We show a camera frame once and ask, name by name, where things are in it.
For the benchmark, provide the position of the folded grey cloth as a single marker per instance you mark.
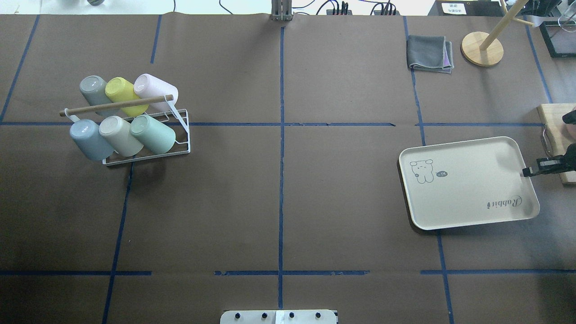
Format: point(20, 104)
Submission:
point(429, 53)

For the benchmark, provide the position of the pink cup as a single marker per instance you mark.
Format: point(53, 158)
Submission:
point(148, 86)

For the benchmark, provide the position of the black frame box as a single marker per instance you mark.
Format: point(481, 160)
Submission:
point(559, 42)

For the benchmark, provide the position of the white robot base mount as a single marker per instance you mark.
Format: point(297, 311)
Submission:
point(306, 316)

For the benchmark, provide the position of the grey cup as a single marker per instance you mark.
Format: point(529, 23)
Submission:
point(93, 90)

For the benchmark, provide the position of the wooden rack rod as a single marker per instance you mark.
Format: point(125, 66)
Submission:
point(121, 104)

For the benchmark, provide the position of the yellow cup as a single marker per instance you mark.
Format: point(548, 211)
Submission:
point(119, 89)

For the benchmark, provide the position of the aluminium frame post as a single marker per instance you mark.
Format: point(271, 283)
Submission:
point(281, 10)

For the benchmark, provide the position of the cream white cup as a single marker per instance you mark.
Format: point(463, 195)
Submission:
point(116, 131)

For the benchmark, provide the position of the light blue cup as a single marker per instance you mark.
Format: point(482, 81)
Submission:
point(85, 134)

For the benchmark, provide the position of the wooden cutting board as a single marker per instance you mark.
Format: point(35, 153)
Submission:
point(555, 137)

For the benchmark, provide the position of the black power strip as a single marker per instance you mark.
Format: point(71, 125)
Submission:
point(365, 8)

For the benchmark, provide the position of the white wire cup rack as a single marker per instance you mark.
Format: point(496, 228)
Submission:
point(177, 119)

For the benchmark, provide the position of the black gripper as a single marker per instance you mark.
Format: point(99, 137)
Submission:
point(550, 166)

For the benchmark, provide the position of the mint green cup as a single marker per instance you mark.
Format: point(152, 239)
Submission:
point(153, 134)

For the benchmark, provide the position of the cream rabbit tray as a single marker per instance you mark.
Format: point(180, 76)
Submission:
point(467, 183)

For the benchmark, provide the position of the wooden stand with round base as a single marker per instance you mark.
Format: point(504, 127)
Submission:
point(484, 49)

